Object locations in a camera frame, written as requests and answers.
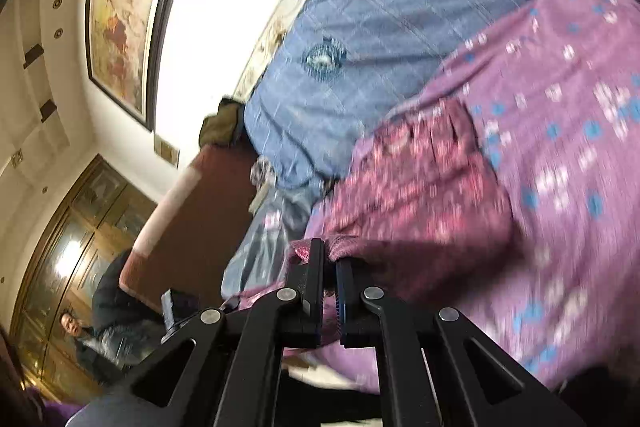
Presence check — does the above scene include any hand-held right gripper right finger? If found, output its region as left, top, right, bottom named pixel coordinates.
left=335, top=258, right=588, bottom=427

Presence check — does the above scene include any grey plaid floral sheet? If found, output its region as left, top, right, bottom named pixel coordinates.
left=220, top=157, right=321, bottom=298

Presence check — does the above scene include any purple floral blanket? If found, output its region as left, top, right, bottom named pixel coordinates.
left=235, top=0, right=640, bottom=395

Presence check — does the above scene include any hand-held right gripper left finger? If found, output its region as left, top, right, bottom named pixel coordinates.
left=67, top=238, right=326, bottom=427

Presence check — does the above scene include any framed wall painting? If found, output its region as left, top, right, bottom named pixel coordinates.
left=85, top=0, right=201, bottom=132

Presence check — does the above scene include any blue plaid quilt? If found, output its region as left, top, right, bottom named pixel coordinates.
left=242, top=0, right=616, bottom=192

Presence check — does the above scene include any olive green cloth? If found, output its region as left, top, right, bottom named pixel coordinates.
left=199, top=96, right=246, bottom=148

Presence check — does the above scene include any wooden glass cabinet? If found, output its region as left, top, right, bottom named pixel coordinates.
left=10, top=154, right=158, bottom=403

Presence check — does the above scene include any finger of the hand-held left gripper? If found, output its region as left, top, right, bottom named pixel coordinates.
left=160, top=288, right=178, bottom=334

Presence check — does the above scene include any dark pink floral garment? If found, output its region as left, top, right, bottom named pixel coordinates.
left=290, top=97, right=516, bottom=308

